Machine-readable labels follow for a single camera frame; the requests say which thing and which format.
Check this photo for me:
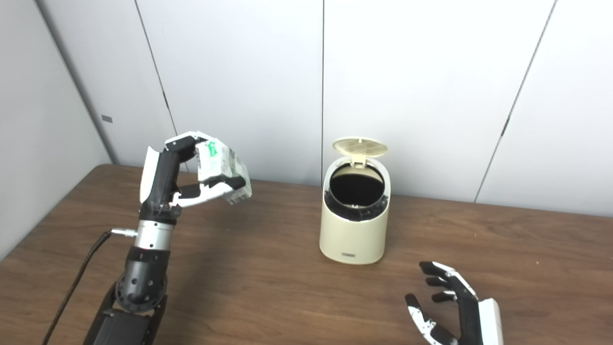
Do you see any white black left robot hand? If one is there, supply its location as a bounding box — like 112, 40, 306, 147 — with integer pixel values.
139, 131, 247, 223

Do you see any cream-colored cylindrical bin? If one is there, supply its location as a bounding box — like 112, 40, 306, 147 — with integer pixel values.
319, 137, 391, 265

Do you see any cream round bin lid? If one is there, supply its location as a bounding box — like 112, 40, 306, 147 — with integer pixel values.
332, 137, 388, 168

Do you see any black trash bag liner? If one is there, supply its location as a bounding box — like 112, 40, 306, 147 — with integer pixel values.
324, 165, 388, 221

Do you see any green white milk carton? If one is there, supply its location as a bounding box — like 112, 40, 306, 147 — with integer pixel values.
195, 139, 252, 205

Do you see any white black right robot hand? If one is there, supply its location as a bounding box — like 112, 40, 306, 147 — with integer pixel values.
405, 261, 504, 345

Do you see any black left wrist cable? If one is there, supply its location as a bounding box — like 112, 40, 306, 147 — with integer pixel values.
42, 229, 139, 345

